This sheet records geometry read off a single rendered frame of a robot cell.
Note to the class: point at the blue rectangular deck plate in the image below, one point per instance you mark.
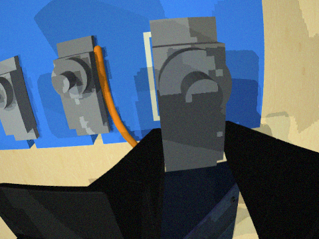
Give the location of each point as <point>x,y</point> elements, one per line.
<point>50,94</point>

